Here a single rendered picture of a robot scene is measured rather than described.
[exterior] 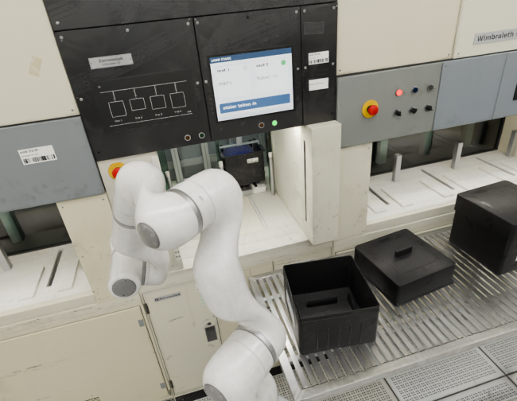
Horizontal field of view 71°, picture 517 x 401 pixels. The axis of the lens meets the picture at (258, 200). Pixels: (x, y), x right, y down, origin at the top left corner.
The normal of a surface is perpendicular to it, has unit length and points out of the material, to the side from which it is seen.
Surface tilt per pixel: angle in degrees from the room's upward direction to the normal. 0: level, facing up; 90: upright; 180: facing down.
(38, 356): 90
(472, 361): 0
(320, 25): 90
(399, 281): 0
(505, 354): 0
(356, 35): 90
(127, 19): 90
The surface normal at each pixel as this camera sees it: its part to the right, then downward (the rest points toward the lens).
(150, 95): 0.27, 0.46
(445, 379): -0.08, -0.87
